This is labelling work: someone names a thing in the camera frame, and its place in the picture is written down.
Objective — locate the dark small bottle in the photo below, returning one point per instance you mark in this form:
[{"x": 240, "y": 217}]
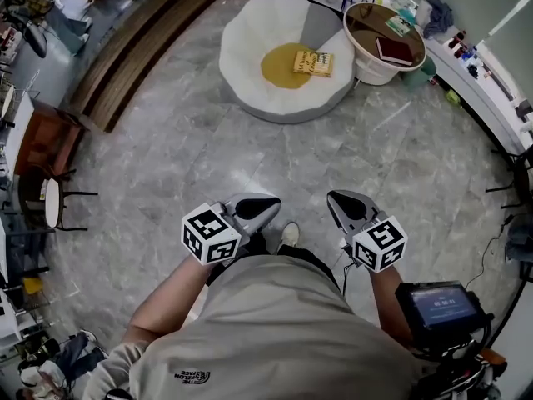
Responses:
[
  {"x": 456, "y": 38},
  {"x": 460, "y": 52}
]

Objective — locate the person's right forearm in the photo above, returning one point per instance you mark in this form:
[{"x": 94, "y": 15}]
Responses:
[{"x": 391, "y": 302}]

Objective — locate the black monitor screen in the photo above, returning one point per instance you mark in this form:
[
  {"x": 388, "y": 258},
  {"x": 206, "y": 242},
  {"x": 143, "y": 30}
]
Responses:
[{"x": 443, "y": 306}]

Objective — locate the white low wall shelf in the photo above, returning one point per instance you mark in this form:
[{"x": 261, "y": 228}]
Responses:
[{"x": 479, "y": 94}]

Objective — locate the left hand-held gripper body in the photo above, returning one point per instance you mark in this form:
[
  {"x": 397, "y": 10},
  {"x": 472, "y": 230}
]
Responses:
[{"x": 210, "y": 236}]

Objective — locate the orange pouch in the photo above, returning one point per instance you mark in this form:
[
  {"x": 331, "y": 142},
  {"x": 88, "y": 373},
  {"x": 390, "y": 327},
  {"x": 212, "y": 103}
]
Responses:
[{"x": 494, "y": 356}]

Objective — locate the long wooden plank platform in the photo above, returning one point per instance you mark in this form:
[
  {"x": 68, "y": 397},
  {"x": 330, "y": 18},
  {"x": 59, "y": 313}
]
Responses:
[{"x": 133, "y": 56}]

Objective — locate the brown wooden cabinet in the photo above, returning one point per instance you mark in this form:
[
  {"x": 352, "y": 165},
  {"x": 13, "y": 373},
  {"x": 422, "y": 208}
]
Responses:
[{"x": 46, "y": 140}]

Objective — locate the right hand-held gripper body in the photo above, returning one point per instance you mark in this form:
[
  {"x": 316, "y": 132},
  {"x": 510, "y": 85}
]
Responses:
[{"x": 379, "y": 244}]

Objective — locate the person's left forearm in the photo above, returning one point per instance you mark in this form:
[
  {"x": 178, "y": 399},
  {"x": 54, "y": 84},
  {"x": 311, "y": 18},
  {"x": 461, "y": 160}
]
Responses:
[{"x": 166, "y": 302}]

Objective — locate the person's beige shirt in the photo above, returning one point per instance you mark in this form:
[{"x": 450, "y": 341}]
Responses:
[{"x": 270, "y": 327}]

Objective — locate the black office chair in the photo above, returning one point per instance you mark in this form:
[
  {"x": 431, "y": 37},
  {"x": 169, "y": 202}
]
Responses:
[{"x": 35, "y": 38}]

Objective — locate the dark red notebook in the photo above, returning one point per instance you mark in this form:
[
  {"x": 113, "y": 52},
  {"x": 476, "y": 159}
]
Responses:
[{"x": 397, "y": 50}]

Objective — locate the blue grey cloth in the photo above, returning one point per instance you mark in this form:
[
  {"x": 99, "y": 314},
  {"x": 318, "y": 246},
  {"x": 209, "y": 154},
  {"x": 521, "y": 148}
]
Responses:
[{"x": 439, "y": 17}]

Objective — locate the small yellow box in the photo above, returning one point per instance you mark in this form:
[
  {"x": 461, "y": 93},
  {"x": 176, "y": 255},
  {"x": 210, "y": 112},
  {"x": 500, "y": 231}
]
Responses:
[{"x": 32, "y": 286}]

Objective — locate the white flower-shaped seat cushion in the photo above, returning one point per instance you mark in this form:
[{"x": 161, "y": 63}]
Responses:
[{"x": 250, "y": 36}]

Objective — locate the small green floor toy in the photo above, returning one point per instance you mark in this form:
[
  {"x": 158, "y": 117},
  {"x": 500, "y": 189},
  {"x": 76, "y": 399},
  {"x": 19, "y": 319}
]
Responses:
[{"x": 453, "y": 97}]

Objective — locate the green and white booklet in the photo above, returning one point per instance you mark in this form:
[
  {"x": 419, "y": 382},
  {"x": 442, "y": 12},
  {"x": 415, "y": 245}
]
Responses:
[{"x": 399, "y": 25}]

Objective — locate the person's black trousers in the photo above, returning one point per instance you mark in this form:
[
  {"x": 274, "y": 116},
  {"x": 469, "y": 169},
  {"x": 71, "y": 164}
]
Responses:
[{"x": 308, "y": 254}]

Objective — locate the yellow book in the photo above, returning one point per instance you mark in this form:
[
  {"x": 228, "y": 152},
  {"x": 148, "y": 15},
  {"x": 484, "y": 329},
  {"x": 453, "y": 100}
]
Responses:
[{"x": 312, "y": 64}]

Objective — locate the green bin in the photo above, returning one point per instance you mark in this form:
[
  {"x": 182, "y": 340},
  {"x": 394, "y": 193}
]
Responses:
[{"x": 420, "y": 77}]

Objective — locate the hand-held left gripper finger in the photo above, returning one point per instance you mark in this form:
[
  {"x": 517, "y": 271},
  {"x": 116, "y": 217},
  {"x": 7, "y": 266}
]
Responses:
[
  {"x": 266, "y": 222},
  {"x": 254, "y": 195}
]

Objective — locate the black metal chair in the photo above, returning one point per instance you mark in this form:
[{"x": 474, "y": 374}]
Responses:
[{"x": 520, "y": 177}]

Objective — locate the round wooden side table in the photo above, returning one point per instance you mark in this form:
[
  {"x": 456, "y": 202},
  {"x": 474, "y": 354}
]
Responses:
[{"x": 366, "y": 27}]

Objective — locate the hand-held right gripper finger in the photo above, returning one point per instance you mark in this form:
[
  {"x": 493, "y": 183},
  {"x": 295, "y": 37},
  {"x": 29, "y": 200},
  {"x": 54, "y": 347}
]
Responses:
[
  {"x": 338, "y": 219},
  {"x": 368, "y": 202}
]

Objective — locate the round white black-legged stool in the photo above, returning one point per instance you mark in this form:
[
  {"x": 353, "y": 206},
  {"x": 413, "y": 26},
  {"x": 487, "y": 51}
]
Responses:
[{"x": 52, "y": 202}]

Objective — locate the person's right white shoe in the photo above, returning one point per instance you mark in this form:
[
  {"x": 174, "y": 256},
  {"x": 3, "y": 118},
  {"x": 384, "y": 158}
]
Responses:
[{"x": 290, "y": 233}]

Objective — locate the black monitor mount rig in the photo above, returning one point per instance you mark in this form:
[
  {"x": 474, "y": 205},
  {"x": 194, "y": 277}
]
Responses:
[{"x": 458, "y": 361}]

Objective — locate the grey blue bag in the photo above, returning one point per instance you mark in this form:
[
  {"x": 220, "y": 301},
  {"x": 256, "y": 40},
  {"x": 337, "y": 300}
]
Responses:
[{"x": 520, "y": 240}]

